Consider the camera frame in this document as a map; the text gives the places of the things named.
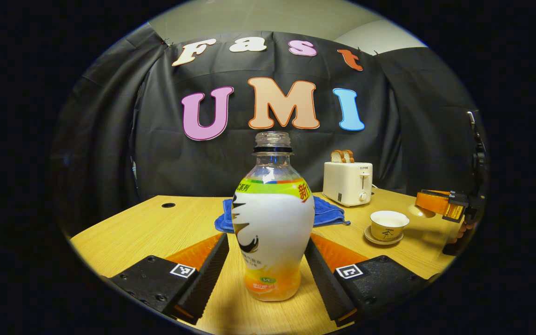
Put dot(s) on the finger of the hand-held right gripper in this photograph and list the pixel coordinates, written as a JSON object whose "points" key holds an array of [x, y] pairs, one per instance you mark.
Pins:
{"points": [[455, 213], [431, 200]]}

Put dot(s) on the clear labelled water bottle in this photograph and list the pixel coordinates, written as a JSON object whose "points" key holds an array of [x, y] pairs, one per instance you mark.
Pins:
{"points": [[272, 223]]}

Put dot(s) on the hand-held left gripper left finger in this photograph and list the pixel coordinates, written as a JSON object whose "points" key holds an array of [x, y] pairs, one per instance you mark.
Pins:
{"points": [[205, 284]]}

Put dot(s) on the toast slice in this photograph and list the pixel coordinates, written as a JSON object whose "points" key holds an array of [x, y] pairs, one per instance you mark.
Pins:
{"points": [[349, 156], [338, 156]]}

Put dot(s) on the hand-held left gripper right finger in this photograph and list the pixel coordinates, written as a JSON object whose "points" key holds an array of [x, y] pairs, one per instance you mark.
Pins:
{"points": [[328, 288]]}

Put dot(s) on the white toaster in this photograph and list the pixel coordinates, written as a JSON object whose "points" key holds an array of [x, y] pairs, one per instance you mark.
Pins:
{"points": [[347, 184]]}

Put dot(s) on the cream ceramic teacup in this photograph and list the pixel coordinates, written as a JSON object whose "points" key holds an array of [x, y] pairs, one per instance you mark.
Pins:
{"points": [[389, 225]]}

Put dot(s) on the blue towel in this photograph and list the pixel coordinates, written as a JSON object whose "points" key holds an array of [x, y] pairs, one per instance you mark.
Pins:
{"points": [[331, 211]]}

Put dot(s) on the cream teacup lid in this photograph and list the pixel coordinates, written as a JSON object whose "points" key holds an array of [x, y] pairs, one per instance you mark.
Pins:
{"points": [[419, 213]]}

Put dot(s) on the cream ceramic saucer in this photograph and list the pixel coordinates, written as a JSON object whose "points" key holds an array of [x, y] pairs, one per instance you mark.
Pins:
{"points": [[372, 238]]}

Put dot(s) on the black backdrop cloth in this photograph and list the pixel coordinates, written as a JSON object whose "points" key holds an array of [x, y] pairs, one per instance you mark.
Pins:
{"points": [[156, 153]]}

